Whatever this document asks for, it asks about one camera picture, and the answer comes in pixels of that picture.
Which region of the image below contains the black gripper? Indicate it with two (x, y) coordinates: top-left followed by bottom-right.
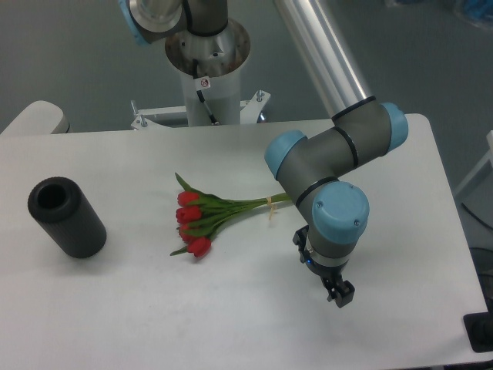
(293, 226), (355, 308)

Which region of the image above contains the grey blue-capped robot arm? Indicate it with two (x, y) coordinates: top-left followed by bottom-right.
(119, 1), (408, 307)

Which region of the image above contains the black box at table edge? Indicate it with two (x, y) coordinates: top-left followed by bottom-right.
(463, 312), (492, 353)

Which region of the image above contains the red tulip bouquet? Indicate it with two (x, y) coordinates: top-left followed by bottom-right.
(170, 173), (291, 258)

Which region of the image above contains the black ribbed cylindrical vase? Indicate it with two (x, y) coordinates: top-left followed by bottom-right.
(28, 177), (107, 259)

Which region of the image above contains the blue objects top right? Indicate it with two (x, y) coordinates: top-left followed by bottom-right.
(392, 0), (493, 29)

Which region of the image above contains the grey rounded chair back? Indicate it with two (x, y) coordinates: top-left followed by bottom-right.
(1, 100), (72, 137)

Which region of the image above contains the white pedestal base frame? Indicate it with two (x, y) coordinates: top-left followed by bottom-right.
(130, 89), (271, 130)

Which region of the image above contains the white frame at right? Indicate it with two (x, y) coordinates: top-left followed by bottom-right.
(452, 131), (492, 202)

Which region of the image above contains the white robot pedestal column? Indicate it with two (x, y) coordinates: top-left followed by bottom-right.
(165, 18), (250, 122)

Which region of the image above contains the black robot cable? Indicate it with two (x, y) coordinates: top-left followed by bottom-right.
(191, 57), (220, 126)

